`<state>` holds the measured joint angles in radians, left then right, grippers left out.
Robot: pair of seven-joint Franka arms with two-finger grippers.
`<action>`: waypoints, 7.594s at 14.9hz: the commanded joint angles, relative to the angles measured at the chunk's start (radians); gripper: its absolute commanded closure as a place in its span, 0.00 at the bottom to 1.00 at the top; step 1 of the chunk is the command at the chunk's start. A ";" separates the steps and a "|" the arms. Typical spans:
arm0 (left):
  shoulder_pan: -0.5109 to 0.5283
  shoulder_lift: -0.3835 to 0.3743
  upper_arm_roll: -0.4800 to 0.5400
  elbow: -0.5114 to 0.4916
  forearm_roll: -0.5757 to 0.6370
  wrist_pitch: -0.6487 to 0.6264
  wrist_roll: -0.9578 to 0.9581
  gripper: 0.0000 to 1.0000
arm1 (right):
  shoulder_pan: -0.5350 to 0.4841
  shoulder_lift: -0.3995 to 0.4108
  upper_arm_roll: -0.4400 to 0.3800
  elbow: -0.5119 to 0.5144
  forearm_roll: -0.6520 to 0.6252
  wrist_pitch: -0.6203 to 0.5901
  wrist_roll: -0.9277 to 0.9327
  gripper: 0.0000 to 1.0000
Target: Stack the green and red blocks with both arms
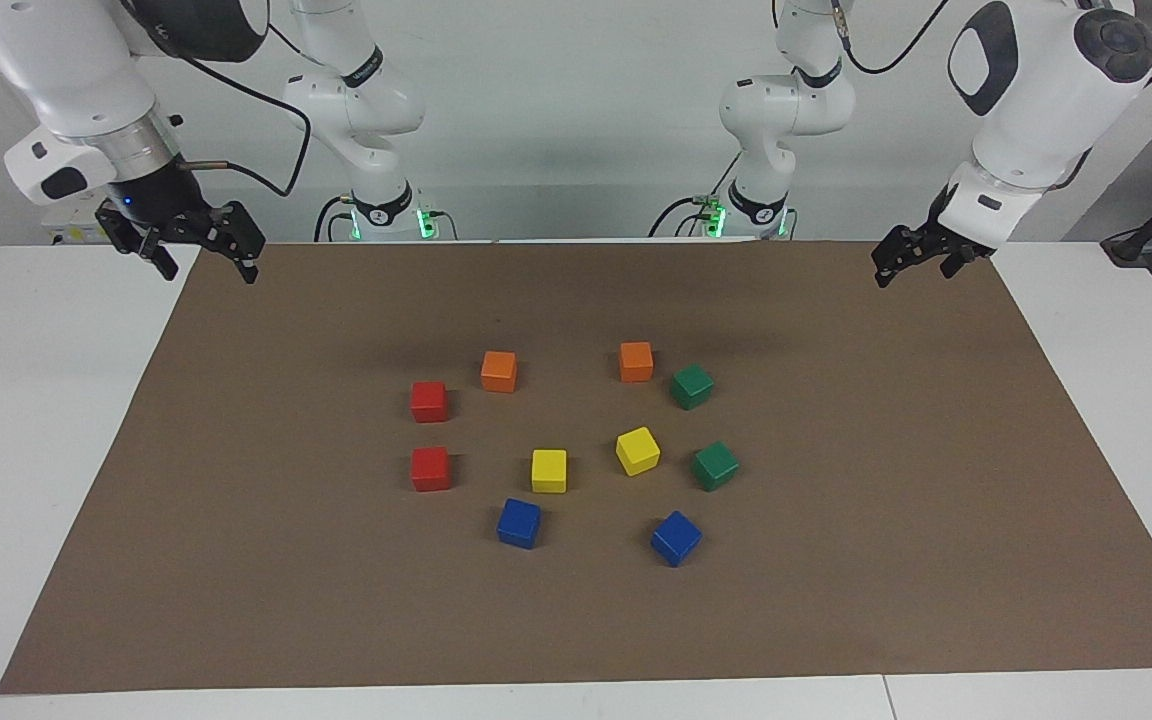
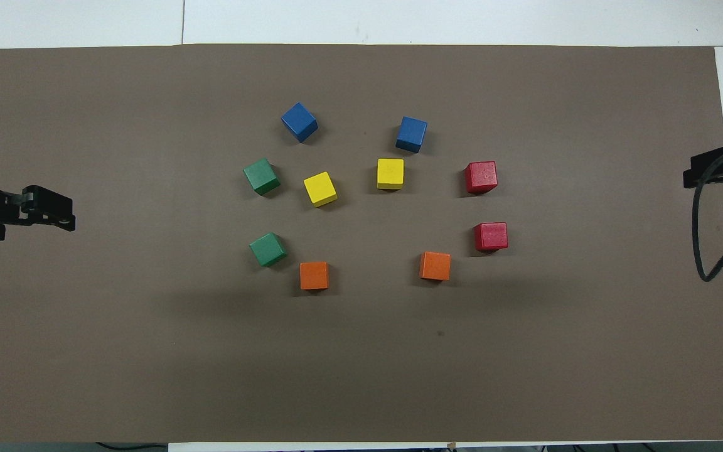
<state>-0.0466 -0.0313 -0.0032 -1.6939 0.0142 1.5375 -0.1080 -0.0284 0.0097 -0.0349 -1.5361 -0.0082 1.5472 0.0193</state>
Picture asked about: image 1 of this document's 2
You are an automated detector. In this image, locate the black base cable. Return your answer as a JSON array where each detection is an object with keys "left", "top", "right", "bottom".
[
  {"left": 648, "top": 150, "right": 742, "bottom": 238},
  {"left": 314, "top": 193, "right": 352, "bottom": 243}
]

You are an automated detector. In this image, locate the black right base cable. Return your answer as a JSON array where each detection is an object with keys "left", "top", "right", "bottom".
[{"left": 314, "top": 193, "right": 352, "bottom": 243}]

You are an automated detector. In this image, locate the green wooden block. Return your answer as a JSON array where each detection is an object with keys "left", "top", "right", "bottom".
[
  {"left": 691, "top": 441, "right": 741, "bottom": 493},
  {"left": 671, "top": 364, "right": 716, "bottom": 412}
]

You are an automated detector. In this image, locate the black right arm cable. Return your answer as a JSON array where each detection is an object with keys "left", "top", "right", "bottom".
[{"left": 131, "top": 0, "right": 313, "bottom": 198}]

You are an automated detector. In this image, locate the black left base cable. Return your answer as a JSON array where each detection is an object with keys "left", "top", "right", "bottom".
[{"left": 648, "top": 150, "right": 742, "bottom": 238}]

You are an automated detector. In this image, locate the yellow wooden block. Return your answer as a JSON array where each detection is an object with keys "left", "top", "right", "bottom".
[
  {"left": 615, "top": 426, "right": 662, "bottom": 477},
  {"left": 531, "top": 449, "right": 569, "bottom": 495}
]

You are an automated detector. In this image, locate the white electrical box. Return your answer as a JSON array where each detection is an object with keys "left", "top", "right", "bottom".
[{"left": 41, "top": 200, "right": 112, "bottom": 246}]

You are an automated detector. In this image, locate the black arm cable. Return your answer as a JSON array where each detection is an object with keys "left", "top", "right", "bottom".
[
  {"left": 131, "top": 0, "right": 313, "bottom": 198},
  {"left": 831, "top": 0, "right": 1152, "bottom": 191}
]

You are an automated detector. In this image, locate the red wooden block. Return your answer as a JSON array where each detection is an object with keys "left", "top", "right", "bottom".
[
  {"left": 410, "top": 381, "right": 450, "bottom": 424},
  {"left": 411, "top": 446, "right": 453, "bottom": 493}
]

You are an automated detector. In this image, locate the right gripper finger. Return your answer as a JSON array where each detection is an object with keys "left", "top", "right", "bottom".
[
  {"left": 96, "top": 205, "right": 179, "bottom": 281},
  {"left": 204, "top": 202, "right": 267, "bottom": 284}
]

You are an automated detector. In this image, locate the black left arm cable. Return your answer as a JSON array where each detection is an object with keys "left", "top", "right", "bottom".
[{"left": 831, "top": 0, "right": 1152, "bottom": 191}]

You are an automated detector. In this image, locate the brown table mat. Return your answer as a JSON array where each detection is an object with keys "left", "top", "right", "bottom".
[{"left": 0, "top": 238, "right": 1152, "bottom": 696}]

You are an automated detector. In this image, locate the blue wooden block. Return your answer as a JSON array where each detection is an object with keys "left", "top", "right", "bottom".
[
  {"left": 650, "top": 510, "right": 704, "bottom": 568},
  {"left": 496, "top": 498, "right": 543, "bottom": 550}
]

